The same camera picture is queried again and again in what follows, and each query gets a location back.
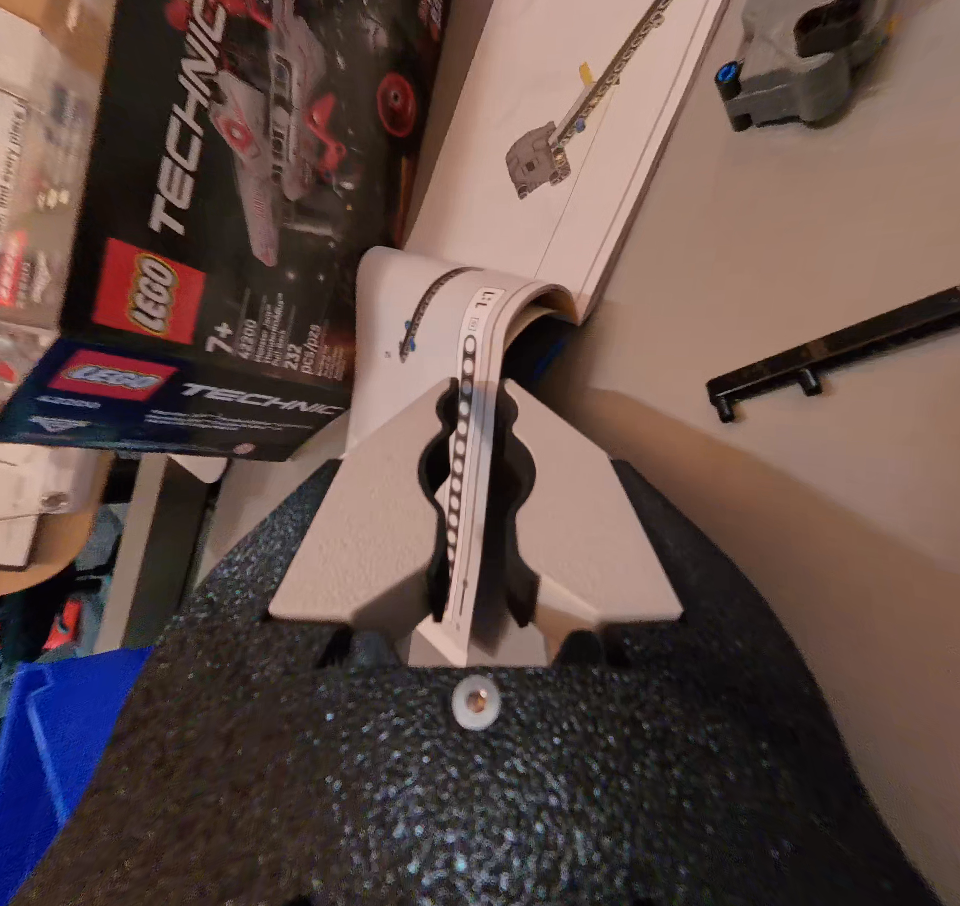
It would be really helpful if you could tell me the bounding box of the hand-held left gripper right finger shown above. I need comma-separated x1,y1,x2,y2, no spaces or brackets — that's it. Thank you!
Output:
491,379,685,667

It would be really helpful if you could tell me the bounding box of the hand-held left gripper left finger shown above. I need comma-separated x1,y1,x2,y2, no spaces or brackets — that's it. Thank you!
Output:
267,377,460,667

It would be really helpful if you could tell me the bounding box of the long black toy beam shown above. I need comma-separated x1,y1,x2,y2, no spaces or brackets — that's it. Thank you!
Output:
706,287,960,423

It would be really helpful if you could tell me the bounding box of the white instruction booklet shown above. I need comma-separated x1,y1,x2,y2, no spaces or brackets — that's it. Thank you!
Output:
346,0,753,669

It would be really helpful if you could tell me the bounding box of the blue plastic bin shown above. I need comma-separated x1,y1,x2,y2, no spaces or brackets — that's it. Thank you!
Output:
0,647,155,892

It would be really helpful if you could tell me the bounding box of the black toy set box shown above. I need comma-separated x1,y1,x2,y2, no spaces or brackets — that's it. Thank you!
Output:
0,0,460,465

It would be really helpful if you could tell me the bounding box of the grey toy brick assembly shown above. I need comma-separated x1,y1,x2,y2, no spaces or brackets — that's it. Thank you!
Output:
716,0,927,133

